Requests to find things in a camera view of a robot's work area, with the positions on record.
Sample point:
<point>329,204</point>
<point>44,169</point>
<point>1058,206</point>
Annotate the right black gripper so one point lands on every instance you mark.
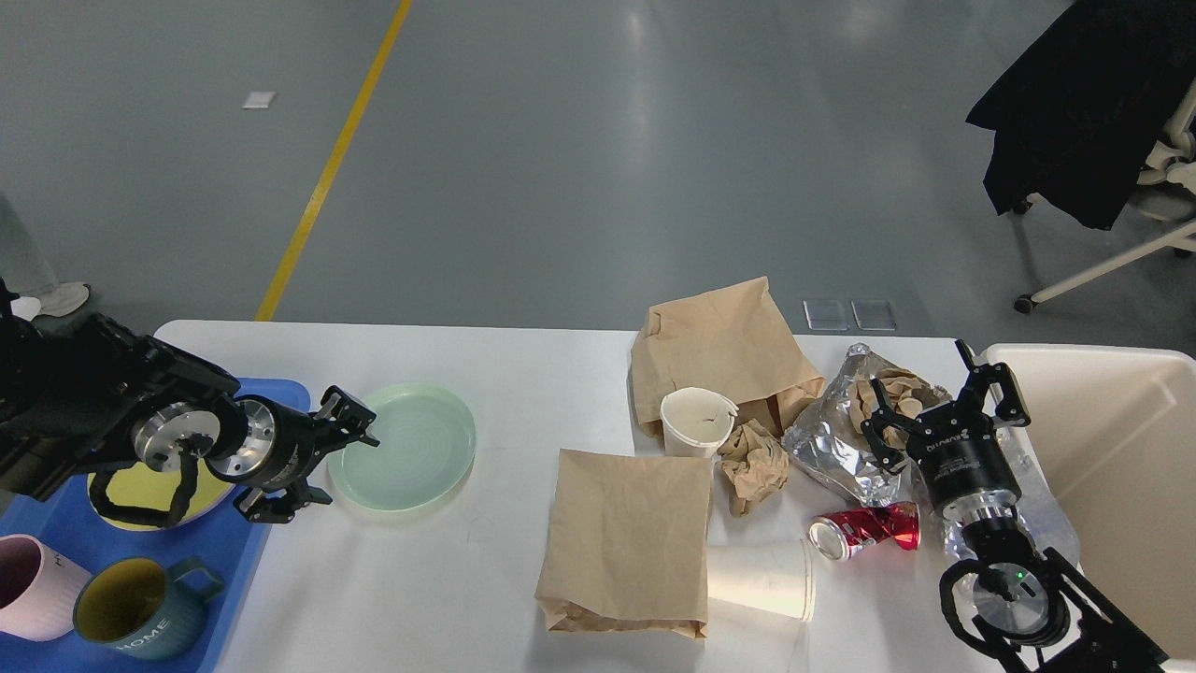
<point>957,452</point>

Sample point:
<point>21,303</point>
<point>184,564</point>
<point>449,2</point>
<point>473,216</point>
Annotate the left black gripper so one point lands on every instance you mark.
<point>278,447</point>

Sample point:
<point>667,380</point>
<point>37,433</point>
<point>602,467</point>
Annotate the mint green plate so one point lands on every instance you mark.
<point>426,443</point>

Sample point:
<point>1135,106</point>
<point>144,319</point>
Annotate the teal mug yellow inside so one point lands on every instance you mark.
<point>139,608</point>

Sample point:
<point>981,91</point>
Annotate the pink ribbed mug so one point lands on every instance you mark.
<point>39,589</point>

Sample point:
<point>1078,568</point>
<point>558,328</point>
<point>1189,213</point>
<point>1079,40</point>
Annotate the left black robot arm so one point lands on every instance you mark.
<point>145,419</point>

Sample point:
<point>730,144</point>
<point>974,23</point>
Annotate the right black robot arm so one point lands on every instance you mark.
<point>1010,594</point>

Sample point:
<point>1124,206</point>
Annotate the brown paper in foil bag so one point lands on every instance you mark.
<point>905,391</point>

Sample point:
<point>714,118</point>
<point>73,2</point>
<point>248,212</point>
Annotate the silver foil bag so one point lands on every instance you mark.
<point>825,446</point>

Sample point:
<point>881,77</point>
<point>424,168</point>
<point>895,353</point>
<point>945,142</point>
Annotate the floor outlet plate right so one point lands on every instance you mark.
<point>874,315</point>

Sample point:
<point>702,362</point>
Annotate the floor outlet plate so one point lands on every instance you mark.
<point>826,315</point>
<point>874,315</point>

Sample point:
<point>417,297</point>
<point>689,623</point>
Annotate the floor outlet plate left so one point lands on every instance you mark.
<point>826,315</point>

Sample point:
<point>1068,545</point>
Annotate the beige plastic bin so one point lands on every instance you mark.
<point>1113,430</point>

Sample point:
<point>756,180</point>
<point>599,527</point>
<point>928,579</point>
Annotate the crushed red soda can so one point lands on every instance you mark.
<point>841,535</point>

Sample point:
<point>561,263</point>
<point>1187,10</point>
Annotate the yellow plate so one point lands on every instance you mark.
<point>140,486</point>

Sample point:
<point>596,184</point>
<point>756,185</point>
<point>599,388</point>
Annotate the crumpled brown paper ball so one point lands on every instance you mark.
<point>753,461</point>

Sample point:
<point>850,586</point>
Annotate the crumpled large brown paper bag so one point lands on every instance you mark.
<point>733,341</point>

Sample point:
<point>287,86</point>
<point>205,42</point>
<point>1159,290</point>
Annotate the lying white paper cup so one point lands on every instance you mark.
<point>777,578</point>

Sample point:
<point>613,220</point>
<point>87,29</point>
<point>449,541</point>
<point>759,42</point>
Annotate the upright white paper cup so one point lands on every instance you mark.
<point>696,422</point>

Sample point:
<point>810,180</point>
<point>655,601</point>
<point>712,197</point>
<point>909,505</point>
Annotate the person's white shoe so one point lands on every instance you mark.
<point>63,299</point>

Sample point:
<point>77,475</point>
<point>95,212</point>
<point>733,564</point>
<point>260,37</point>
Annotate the black jacket on chair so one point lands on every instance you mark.
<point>1076,115</point>

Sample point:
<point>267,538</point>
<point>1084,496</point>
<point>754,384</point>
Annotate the flat brown paper bag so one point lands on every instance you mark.
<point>626,545</point>

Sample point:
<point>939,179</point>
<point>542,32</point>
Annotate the white office chair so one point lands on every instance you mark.
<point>1164,192</point>

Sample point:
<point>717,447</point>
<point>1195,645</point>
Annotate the person's grey trouser leg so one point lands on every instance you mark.
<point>24,268</point>

